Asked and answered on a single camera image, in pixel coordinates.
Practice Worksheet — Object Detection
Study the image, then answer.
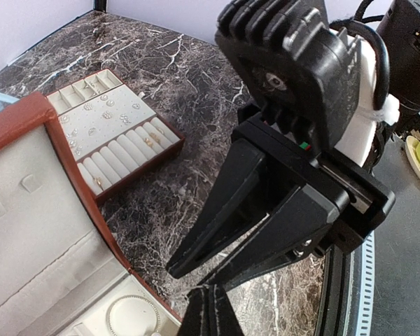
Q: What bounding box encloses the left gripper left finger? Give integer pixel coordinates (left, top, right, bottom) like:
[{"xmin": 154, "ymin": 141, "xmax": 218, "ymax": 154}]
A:
[{"xmin": 177, "ymin": 285, "xmax": 216, "ymax": 336}]

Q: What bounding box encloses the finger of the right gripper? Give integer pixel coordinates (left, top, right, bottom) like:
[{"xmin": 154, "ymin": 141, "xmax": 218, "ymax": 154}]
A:
[
  {"xmin": 199, "ymin": 185, "xmax": 340, "ymax": 291},
  {"xmin": 166, "ymin": 139, "xmax": 266, "ymax": 279}
]

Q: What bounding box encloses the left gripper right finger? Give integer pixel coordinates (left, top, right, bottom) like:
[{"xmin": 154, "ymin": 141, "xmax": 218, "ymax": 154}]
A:
[{"xmin": 209, "ymin": 285, "xmax": 244, "ymax": 336}]

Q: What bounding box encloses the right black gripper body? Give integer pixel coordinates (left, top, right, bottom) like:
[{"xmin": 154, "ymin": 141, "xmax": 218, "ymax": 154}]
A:
[{"xmin": 232, "ymin": 104, "xmax": 396, "ymax": 257}]

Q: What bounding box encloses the rose gold hoop earring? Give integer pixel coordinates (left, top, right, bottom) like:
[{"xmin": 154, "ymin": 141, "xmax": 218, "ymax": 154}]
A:
[{"xmin": 144, "ymin": 132, "xmax": 162, "ymax": 148}]

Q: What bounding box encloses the brown jewelry tray cream lining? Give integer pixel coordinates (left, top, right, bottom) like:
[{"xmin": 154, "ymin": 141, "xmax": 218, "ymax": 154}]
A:
[{"xmin": 46, "ymin": 69, "xmax": 185, "ymax": 205}]

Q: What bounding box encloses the brown jewelry box cream lining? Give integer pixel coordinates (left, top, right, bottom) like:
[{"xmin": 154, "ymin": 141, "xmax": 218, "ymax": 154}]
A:
[{"xmin": 0, "ymin": 93, "xmax": 181, "ymax": 335}]

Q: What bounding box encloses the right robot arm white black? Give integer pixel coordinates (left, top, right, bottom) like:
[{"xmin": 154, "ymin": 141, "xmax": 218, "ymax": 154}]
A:
[{"xmin": 166, "ymin": 1, "xmax": 420, "ymax": 291}]

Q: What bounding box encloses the silver bracelet back compartment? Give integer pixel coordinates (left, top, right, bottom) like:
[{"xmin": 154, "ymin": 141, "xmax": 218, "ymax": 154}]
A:
[{"xmin": 106, "ymin": 294, "xmax": 161, "ymax": 336}]

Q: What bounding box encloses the black front table rail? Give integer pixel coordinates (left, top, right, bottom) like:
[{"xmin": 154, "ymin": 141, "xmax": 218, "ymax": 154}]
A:
[{"xmin": 314, "ymin": 247, "xmax": 351, "ymax": 336}]

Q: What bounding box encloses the white slotted cable duct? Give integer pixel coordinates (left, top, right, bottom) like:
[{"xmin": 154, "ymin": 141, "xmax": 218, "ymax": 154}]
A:
[{"xmin": 356, "ymin": 232, "xmax": 375, "ymax": 336}]

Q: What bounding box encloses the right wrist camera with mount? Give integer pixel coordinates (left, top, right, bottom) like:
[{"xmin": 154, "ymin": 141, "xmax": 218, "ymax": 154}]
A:
[{"xmin": 215, "ymin": 1, "xmax": 400, "ymax": 169}]

